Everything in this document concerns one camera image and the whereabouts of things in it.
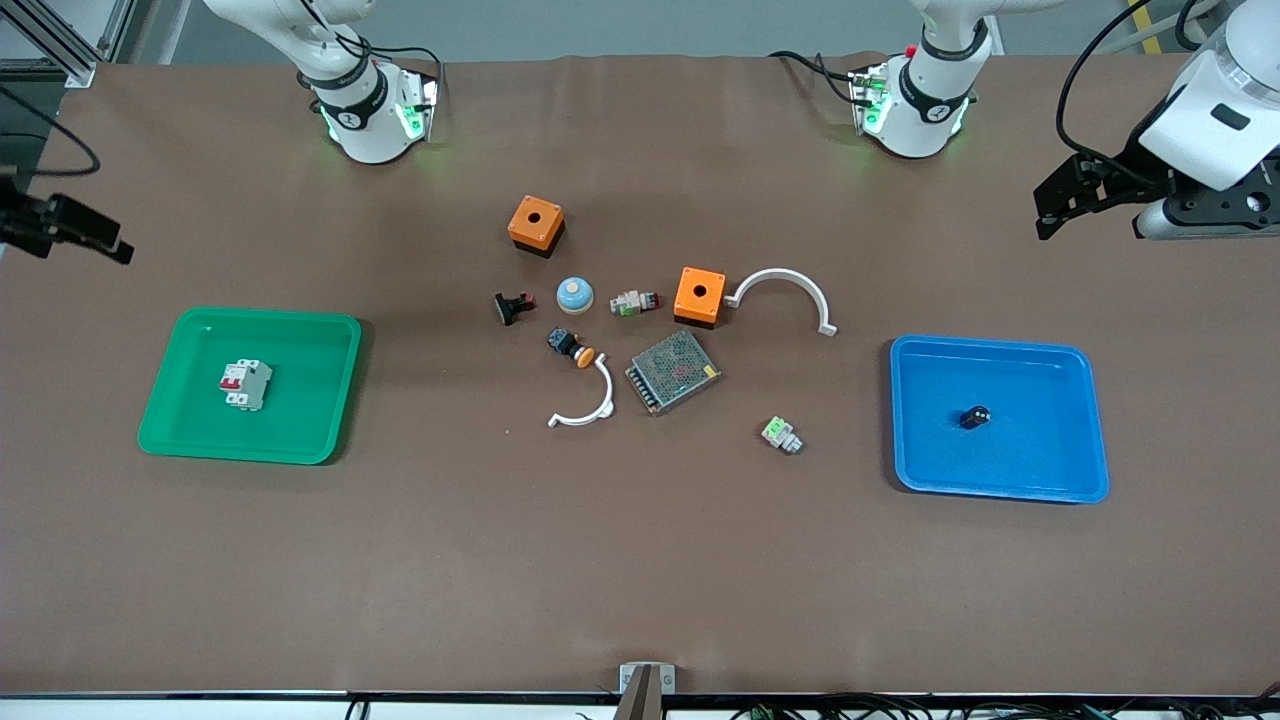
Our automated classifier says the white red circuit breaker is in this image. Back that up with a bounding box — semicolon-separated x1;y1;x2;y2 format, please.
219;358;274;412

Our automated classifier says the grey conduit tube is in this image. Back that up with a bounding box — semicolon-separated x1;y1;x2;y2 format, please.
1128;8;1233;49

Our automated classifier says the blue plastic tray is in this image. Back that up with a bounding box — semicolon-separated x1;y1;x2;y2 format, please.
889;334;1111;505

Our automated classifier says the green plastic tray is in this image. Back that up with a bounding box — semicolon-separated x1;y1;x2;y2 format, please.
137;306;363;467

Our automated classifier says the orange button box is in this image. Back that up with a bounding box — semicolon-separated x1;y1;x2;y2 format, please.
672;266;728;329
506;194;567;260

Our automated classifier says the metal mesh power supply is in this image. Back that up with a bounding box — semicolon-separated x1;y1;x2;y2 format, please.
624;329;722;417

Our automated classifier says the black orange-capped push button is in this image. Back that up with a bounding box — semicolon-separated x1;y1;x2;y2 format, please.
546;327;597;369

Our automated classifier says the brown table mat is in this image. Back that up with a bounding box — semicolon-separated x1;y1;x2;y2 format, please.
0;50;1280;697

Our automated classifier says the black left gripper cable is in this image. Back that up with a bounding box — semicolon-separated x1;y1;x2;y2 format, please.
1055;0;1217;193

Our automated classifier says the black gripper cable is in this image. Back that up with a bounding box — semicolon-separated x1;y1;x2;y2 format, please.
1055;0;1217;193
0;84;103;180

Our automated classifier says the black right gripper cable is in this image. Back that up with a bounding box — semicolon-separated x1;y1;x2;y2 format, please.
0;84;103;180

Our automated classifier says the aluminium profile frame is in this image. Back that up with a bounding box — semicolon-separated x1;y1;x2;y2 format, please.
0;0;136;89

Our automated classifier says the large white arc bracket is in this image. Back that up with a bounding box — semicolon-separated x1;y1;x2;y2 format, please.
723;268;839;338

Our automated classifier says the black left base cable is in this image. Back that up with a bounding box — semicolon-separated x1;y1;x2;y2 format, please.
767;49;873;103

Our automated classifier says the black base cable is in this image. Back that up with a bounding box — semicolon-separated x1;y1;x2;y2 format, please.
767;49;873;103
335;28;446;101

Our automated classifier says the black right base cable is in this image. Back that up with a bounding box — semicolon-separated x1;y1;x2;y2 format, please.
335;28;446;101

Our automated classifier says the small white arc bracket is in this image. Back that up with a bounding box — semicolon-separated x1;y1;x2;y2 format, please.
547;357;615;429

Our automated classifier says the grey metal edge bracket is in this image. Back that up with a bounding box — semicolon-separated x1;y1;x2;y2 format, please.
612;662;677;720

